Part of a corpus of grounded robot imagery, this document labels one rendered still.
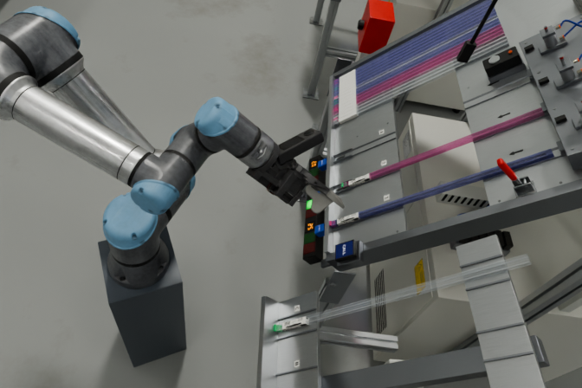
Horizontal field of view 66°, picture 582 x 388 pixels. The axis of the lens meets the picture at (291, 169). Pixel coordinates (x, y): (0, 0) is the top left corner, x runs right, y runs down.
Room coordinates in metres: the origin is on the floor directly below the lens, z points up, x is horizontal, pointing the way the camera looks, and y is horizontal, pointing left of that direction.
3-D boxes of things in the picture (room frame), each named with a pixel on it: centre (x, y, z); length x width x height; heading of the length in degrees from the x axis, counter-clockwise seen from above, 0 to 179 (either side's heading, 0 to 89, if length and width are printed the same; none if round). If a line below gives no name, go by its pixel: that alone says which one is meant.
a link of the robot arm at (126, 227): (0.50, 0.32, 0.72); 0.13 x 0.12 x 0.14; 169
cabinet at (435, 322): (0.95, -0.73, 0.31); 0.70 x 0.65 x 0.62; 7
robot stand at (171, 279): (0.49, 0.32, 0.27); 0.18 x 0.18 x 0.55; 34
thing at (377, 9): (1.61, -0.18, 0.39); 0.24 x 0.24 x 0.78; 7
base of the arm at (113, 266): (0.49, 0.32, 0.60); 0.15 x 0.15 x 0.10
